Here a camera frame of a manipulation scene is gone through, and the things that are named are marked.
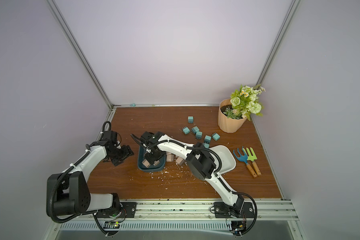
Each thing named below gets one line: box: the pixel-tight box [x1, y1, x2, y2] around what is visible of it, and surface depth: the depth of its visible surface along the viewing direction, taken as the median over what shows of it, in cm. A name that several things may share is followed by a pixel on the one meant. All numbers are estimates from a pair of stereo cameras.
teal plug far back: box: [187, 116, 194, 124], surface depth 112 cm
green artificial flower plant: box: [223, 83, 266, 121], surface depth 86 cm
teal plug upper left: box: [182, 126, 191, 135], surface depth 105 cm
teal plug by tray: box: [195, 131, 203, 140], surface depth 102 cm
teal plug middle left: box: [191, 126, 200, 134], surface depth 105 cm
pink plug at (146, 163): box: [141, 158, 151, 168], surface depth 88 cm
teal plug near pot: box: [212, 132, 221, 141], surface depth 102 cm
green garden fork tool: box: [242, 147, 262, 176], surface depth 92 cm
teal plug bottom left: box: [204, 135, 212, 144], surface depth 100 cm
